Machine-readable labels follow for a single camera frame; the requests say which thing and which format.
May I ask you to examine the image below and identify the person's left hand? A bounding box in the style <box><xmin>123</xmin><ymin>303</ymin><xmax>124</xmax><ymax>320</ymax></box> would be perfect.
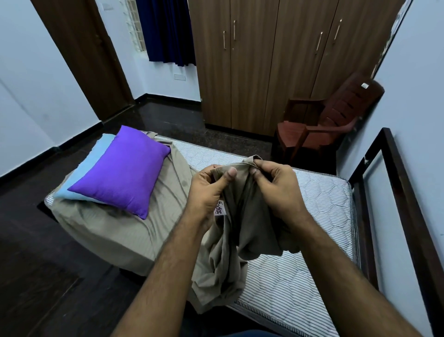
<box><xmin>187</xmin><ymin>164</ymin><xmax>238</xmax><ymax>230</ymax></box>

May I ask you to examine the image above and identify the dark blue curtain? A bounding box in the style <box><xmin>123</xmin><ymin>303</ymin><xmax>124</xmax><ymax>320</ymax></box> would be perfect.
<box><xmin>135</xmin><ymin>0</ymin><xmax>197</xmax><ymax>67</ymax></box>

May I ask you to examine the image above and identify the brown wooden wardrobe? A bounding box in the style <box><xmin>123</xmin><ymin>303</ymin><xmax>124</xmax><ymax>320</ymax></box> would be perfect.
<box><xmin>187</xmin><ymin>0</ymin><xmax>407</xmax><ymax>137</ymax></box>

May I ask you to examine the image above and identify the printed wall poster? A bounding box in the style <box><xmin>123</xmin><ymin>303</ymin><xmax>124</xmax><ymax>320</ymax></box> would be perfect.
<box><xmin>371</xmin><ymin>0</ymin><xmax>413</xmax><ymax>79</ymax></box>

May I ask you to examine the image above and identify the white striped mattress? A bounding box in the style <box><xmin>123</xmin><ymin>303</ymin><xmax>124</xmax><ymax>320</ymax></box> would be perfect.
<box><xmin>44</xmin><ymin>137</ymin><xmax>358</xmax><ymax>337</ymax></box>

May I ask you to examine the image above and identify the dark wooden bed frame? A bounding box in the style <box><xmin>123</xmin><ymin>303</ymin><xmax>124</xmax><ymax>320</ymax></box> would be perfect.
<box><xmin>348</xmin><ymin>127</ymin><xmax>444</xmax><ymax>337</ymax></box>

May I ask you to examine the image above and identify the maroon plastic chair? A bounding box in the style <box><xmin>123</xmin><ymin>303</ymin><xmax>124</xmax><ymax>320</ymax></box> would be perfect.
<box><xmin>276</xmin><ymin>72</ymin><xmax>385</xmax><ymax>162</ymax></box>

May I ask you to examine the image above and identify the white window grille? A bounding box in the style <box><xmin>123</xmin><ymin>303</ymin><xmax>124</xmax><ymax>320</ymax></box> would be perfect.
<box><xmin>119</xmin><ymin>0</ymin><xmax>148</xmax><ymax>53</ymax></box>

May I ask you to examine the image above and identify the person's left forearm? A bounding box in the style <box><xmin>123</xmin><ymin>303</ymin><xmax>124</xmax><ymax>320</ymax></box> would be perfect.
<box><xmin>111</xmin><ymin>215</ymin><xmax>216</xmax><ymax>337</ymax></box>

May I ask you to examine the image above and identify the beige striped bed sheet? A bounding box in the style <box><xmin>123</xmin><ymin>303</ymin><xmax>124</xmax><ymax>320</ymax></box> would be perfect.
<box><xmin>50</xmin><ymin>130</ymin><xmax>302</xmax><ymax>315</ymax></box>

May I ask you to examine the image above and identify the person's right hand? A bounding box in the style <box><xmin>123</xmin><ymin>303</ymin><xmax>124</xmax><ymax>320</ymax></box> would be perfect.
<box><xmin>249</xmin><ymin>159</ymin><xmax>313</xmax><ymax>237</ymax></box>

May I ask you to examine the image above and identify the dark wooden door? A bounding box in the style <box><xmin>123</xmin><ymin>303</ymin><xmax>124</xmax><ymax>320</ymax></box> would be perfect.
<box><xmin>30</xmin><ymin>0</ymin><xmax>135</xmax><ymax>121</ymax></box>

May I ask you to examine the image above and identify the person's right forearm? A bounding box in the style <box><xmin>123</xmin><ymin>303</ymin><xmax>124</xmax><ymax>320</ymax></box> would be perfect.
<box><xmin>295</xmin><ymin>222</ymin><xmax>422</xmax><ymax>337</ymax></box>

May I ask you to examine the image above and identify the light blue pillow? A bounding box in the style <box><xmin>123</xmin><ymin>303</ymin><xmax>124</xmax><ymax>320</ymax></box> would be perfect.
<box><xmin>54</xmin><ymin>133</ymin><xmax>117</xmax><ymax>204</ymax></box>

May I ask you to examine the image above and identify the person's navy blue shirt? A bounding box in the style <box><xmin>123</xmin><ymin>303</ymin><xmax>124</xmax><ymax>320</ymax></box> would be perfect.
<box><xmin>228</xmin><ymin>330</ymin><xmax>278</xmax><ymax>337</ymax></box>

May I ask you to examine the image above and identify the purple dotted pillow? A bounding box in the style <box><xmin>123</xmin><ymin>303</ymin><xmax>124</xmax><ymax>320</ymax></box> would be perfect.
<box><xmin>68</xmin><ymin>125</ymin><xmax>172</xmax><ymax>220</ymax></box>

